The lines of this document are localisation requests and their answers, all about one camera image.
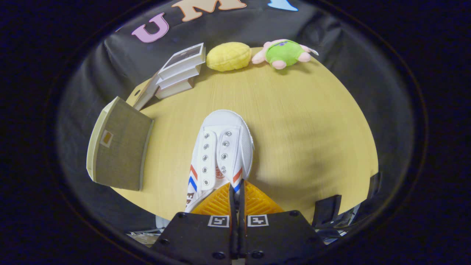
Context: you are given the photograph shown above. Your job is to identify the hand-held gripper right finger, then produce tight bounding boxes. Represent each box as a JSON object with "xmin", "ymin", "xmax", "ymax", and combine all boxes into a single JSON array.
[{"xmin": 237, "ymin": 179, "xmax": 327, "ymax": 265}]

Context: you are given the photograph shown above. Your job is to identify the brown cardboard piece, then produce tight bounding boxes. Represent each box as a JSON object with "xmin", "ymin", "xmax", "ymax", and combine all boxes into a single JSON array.
[{"xmin": 132, "ymin": 72, "xmax": 161, "ymax": 111}]

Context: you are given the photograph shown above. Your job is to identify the green and pink plush toy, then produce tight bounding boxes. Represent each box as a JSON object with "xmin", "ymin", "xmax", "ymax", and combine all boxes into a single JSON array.
[{"xmin": 251, "ymin": 39, "xmax": 319, "ymax": 70}]

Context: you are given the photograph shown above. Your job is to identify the white canvas shoe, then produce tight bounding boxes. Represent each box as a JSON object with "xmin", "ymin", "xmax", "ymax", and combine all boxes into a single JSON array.
[{"xmin": 184, "ymin": 109, "xmax": 255, "ymax": 214}]

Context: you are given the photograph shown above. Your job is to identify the black backdrop cloth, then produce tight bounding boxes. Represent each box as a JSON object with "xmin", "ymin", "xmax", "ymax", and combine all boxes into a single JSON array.
[{"xmin": 59, "ymin": 0, "xmax": 416, "ymax": 236}]

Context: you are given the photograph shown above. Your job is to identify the yellow plush cushion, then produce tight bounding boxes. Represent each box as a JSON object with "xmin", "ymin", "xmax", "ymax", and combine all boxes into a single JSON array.
[{"xmin": 206, "ymin": 42, "xmax": 252, "ymax": 72}]

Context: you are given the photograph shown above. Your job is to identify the grey fabric storage box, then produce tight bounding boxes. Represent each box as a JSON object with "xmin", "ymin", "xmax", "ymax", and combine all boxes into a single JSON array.
[{"xmin": 86, "ymin": 96, "xmax": 154, "ymax": 191}]

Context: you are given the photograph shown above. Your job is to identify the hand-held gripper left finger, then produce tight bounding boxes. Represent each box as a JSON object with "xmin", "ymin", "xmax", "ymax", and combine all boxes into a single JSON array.
[{"xmin": 151, "ymin": 183, "xmax": 237, "ymax": 265}]

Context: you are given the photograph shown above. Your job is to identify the black chair frame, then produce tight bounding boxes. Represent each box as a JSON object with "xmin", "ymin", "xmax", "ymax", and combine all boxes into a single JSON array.
[{"xmin": 312, "ymin": 172, "xmax": 382, "ymax": 240}]

